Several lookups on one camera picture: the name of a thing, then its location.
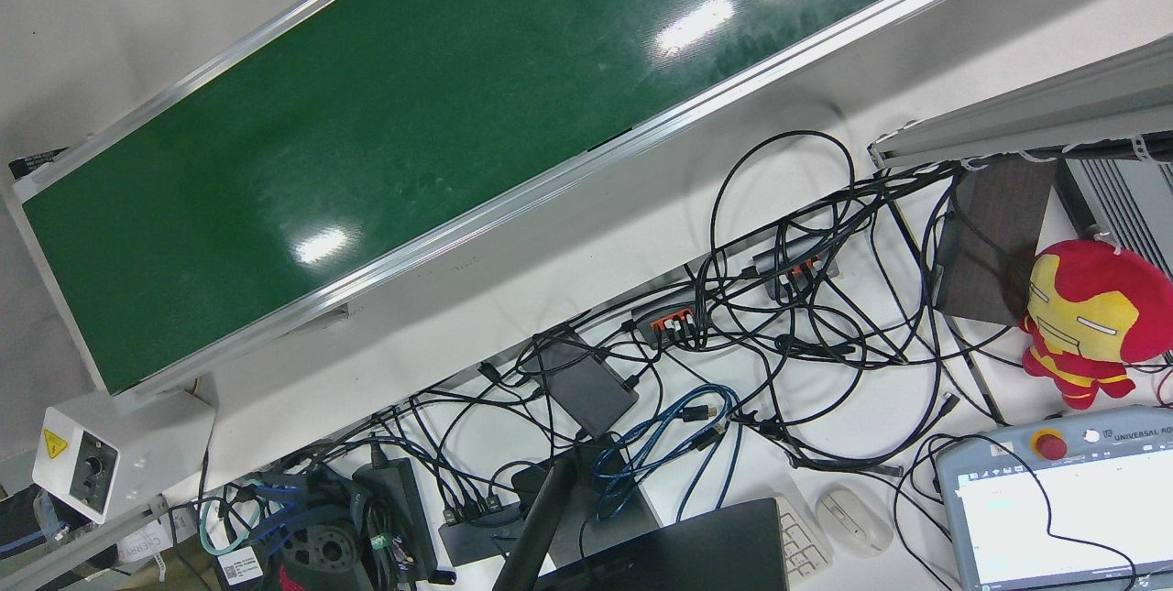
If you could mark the grey hub with orange ports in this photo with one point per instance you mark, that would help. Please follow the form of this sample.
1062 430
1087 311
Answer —
786 259
662 307

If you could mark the black round machine part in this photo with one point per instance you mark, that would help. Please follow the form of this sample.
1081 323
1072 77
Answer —
321 554

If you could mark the white label tag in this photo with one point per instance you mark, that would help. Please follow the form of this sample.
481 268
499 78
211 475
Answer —
240 565

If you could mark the white computer mouse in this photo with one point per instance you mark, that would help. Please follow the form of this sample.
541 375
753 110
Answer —
852 522

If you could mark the black power adapter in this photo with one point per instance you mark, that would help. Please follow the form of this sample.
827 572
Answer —
394 504

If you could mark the dark grey port hub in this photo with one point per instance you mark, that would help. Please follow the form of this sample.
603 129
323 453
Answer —
476 536

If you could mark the grey ribbed metal case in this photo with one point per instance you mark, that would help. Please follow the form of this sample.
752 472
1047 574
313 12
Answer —
1129 199

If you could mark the dark brown box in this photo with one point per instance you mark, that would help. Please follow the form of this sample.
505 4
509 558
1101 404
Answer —
994 243

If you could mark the green conveyor belt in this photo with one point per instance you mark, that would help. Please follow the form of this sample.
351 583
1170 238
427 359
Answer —
412 133

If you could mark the white keyboard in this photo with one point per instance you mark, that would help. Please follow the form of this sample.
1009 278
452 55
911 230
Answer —
803 547

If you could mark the red yellow hero plush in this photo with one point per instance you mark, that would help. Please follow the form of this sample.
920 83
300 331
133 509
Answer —
1090 298

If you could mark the grey robot teach pendant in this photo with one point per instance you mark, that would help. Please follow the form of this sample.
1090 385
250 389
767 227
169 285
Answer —
1054 518

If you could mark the aluminium frame profile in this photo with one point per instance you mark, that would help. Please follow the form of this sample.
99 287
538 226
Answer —
1054 114

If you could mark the white conveyor control box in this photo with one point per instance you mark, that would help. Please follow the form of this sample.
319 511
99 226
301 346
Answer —
137 444

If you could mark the black laptop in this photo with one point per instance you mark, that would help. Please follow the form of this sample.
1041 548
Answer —
696 547

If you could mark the black rectangular power brick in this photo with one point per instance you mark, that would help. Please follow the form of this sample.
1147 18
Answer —
586 385

